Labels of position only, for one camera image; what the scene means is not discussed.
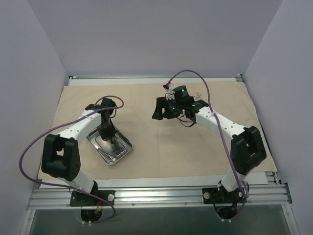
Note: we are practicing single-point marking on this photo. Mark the metal instrument tray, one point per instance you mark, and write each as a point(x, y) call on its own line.
point(104, 148)

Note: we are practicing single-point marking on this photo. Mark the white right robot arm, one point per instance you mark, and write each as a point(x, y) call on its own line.
point(243, 146)

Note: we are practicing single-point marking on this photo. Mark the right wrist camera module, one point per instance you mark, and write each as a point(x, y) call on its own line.
point(181, 94)

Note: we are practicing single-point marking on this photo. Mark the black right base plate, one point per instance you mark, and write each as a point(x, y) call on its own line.
point(221, 196)

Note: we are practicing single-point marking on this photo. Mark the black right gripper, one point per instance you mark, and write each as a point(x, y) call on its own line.
point(165, 109)

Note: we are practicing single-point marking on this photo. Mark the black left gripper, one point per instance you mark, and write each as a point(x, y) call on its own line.
point(110, 133)

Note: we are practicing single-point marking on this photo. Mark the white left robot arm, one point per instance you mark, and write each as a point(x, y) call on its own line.
point(61, 157)

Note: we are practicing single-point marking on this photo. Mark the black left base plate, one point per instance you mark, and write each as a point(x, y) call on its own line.
point(104, 196)

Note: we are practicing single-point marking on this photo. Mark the beige cloth wrap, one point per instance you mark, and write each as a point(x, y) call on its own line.
point(161, 148)

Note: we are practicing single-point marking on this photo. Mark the aluminium mounting rail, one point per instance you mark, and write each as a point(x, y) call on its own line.
point(128, 198)

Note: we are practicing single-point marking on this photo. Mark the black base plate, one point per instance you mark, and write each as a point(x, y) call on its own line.
point(221, 196)
point(104, 196)

